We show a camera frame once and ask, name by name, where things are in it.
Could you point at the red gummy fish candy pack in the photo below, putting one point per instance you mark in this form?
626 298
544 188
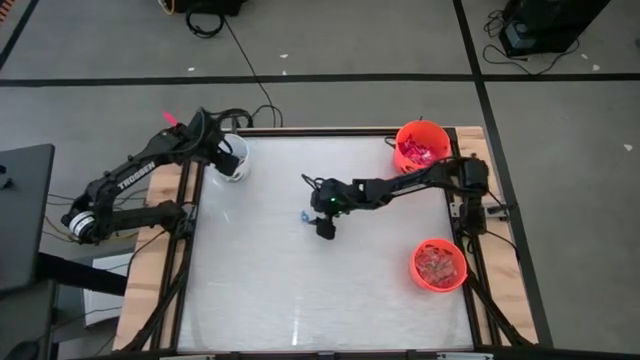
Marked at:
432 280
430 262
447 272

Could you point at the red Skittles candy pack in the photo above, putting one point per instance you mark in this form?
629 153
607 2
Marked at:
425 156
407 147

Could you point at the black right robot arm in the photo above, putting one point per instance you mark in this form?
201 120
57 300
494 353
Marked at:
415 185

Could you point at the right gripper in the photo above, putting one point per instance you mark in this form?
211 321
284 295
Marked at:
330 200

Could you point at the orange jack-o-lantern bucket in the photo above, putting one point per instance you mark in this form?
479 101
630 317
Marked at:
412 265
430 132

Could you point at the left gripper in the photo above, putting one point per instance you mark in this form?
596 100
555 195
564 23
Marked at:
226 160

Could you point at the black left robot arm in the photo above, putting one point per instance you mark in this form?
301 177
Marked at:
135 175

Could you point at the blue lollipop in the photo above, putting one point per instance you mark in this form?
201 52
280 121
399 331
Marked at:
304 216

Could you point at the white box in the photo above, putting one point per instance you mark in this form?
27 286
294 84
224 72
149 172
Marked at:
102 307

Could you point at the white scary-face halloween bucket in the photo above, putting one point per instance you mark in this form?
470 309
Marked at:
242 150

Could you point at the black equipment case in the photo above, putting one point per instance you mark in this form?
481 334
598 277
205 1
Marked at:
550 25

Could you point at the black floor box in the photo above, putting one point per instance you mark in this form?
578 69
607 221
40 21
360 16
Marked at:
210 6

